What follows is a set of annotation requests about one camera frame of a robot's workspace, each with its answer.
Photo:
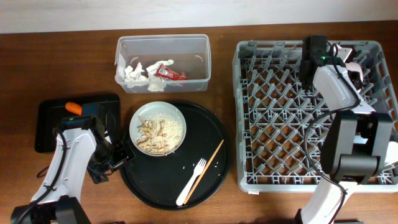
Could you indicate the pink bowl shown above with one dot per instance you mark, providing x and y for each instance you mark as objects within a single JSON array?
[{"x": 355, "y": 74}]

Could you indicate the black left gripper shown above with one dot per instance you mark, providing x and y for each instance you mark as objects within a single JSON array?
[{"x": 96, "y": 172}]

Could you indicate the white napkin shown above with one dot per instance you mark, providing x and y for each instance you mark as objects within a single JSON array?
[{"x": 134, "y": 76}]

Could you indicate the wooden chopstick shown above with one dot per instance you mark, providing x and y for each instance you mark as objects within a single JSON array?
[{"x": 203, "y": 172}]

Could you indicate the grey plate with food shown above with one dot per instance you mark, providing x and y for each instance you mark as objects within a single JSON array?
[{"x": 157, "y": 128}]

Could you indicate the round black serving tray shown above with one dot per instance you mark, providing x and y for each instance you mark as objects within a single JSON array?
[{"x": 158, "y": 181}]

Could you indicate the orange carrot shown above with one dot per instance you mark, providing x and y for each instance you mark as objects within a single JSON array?
[{"x": 74, "y": 108}]

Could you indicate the white plastic fork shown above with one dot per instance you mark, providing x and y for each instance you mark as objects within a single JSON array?
[{"x": 196, "y": 172}]

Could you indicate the red snack wrapper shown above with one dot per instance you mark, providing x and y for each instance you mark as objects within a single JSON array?
[{"x": 167, "y": 73}]

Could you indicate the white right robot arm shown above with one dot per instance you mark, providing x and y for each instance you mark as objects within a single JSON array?
[{"x": 358, "y": 144}]

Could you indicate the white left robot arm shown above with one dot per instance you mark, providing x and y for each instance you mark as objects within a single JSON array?
[{"x": 83, "y": 146}]

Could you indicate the grey dishwasher rack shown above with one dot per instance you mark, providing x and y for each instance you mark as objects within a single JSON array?
[{"x": 276, "y": 150}]

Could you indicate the black rectangular tray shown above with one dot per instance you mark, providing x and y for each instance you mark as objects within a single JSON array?
[{"x": 52, "y": 111}]

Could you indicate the clear plastic waste bin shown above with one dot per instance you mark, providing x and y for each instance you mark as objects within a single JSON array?
[{"x": 191, "y": 54}]

